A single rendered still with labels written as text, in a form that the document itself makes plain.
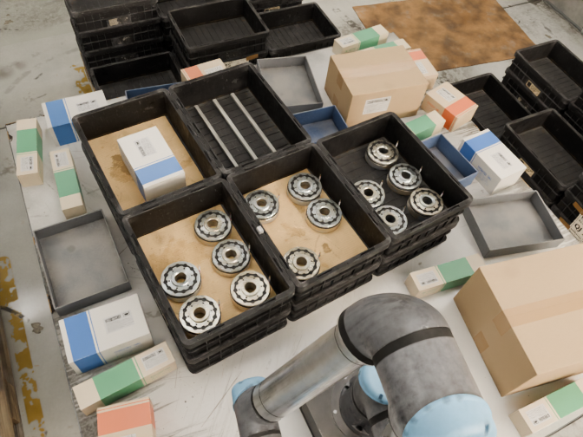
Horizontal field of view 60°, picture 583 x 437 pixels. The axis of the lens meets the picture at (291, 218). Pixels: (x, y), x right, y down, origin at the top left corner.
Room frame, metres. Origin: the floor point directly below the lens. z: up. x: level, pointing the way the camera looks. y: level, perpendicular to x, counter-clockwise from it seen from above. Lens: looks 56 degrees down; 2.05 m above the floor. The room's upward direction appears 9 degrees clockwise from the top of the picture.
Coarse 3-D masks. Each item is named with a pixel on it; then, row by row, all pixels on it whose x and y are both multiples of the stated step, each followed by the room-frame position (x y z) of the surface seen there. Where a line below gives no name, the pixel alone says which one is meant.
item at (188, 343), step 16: (192, 192) 0.80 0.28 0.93; (144, 208) 0.72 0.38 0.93; (240, 208) 0.77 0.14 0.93; (128, 224) 0.67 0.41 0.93; (144, 256) 0.58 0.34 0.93; (272, 256) 0.64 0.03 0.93; (160, 288) 0.51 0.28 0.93; (272, 304) 0.52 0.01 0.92; (176, 320) 0.43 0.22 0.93; (240, 320) 0.46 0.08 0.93; (208, 336) 0.41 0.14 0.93
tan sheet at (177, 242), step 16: (176, 224) 0.75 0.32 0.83; (192, 224) 0.76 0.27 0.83; (144, 240) 0.68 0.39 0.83; (160, 240) 0.69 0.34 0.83; (176, 240) 0.70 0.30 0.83; (192, 240) 0.71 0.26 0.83; (240, 240) 0.73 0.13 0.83; (160, 256) 0.64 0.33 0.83; (176, 256) 0.65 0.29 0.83; (192, 256) 0.66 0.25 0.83; (208, 256) 0.67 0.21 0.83; (160, 272) 0.60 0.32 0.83; (208, 272) 0.62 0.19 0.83; (208, 288) 0.57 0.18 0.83; (224, 288) 0.58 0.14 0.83; (176, 304) 0.51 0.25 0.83; (224, 304) 0.54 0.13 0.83; (224, 320) 0.49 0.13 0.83
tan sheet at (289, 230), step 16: (288, 176) 0.99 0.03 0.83; (272, 192) 0.92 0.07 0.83; (288, 208) 0.87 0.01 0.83; (304, 208) 0.88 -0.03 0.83; (272, 224) 0.81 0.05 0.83; (288, 224) 0.81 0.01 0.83; (304, 224) 0.82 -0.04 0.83; (272, 240) 0.75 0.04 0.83; (288, 240) 0.76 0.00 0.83; (304, 240) 0.77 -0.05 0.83; (320, 240) 0.78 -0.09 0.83; (336, 240) 0.79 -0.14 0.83; (352, 240) 0.79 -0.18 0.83; (320, 256) 0.73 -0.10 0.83; (336, 256) 0.73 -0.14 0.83; (352, 256) 0.74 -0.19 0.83; (320, 272) 0.67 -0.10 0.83
